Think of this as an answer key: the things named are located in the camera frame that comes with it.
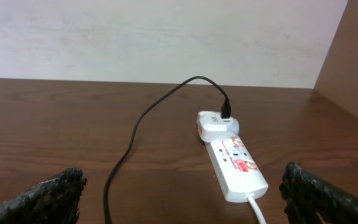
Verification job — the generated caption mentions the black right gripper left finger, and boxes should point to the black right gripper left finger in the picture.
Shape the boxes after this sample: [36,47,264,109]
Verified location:
[0,167,88,224]

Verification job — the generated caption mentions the brown cardboard side panel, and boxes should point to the brown cardboard side panel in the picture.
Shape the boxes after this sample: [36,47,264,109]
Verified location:
[314,0,358,118]

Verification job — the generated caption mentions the white USB charger adapter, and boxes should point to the white USB charger adapter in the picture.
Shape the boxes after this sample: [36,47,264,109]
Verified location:
[196,111,239,142]

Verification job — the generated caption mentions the white power strip cord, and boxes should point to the white power strip cord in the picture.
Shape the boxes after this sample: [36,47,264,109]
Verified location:
[246,193,267,224]

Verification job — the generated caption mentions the black USB charging cable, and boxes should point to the black USB charging cable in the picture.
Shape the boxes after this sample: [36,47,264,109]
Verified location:
[103,75,232,224]

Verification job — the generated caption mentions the white power strip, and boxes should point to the white power strip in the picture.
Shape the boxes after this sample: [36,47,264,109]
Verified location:
[204,135,269,203]

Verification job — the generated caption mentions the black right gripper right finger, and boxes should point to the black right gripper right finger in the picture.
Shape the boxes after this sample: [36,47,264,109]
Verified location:
[279,162,358,224]

